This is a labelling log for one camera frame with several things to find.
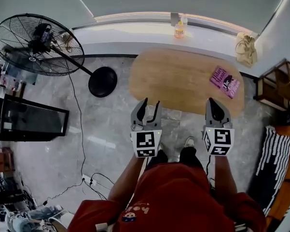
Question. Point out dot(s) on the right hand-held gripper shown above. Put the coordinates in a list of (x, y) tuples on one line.
[(222, 139)]

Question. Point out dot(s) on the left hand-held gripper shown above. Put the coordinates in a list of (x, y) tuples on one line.
[(144, 141)]

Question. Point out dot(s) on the person's left forearm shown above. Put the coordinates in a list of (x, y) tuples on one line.
[(128, 178)]

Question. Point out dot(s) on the person's right forearm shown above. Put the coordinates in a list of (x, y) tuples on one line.
[(225, 173)]

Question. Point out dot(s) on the wooden coffee table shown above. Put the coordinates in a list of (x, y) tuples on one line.
[(173, 78)]

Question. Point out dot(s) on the person's right shoe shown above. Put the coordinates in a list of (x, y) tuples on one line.
[(189, 142)]

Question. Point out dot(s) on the purple book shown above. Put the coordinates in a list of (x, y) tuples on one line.
[(224, 82)]

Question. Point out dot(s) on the person's black trousers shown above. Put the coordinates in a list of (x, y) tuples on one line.
[(188, 156)]

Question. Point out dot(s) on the wooden shelf rack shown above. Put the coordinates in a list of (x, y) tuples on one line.
[(277, 88)]

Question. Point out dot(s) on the black white striped blanket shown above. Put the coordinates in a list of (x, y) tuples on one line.
[(270, 168)]

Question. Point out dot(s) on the beige canvas bag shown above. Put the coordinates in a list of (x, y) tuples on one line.
[(246, 51)]

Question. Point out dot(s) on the white power strip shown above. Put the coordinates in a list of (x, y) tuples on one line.
[(89, 180)]

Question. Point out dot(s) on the person's red shirt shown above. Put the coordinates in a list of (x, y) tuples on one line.
[(173, 202)]

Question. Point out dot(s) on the orange sofa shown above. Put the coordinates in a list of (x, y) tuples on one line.
[(289, 173)]

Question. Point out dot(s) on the orange drink bottle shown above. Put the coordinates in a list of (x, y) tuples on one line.
[(179, 30)]

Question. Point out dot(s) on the black glass display cabinet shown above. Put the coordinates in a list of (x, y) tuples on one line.
[(31, 120)]

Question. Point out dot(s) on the black standing fan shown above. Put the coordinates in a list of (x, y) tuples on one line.
[(38, 45)]

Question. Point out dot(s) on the grey reflective panel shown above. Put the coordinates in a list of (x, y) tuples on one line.
[(21, 75)]

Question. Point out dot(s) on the brown wooden cabinet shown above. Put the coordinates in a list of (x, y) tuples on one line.
[(3, 159)]

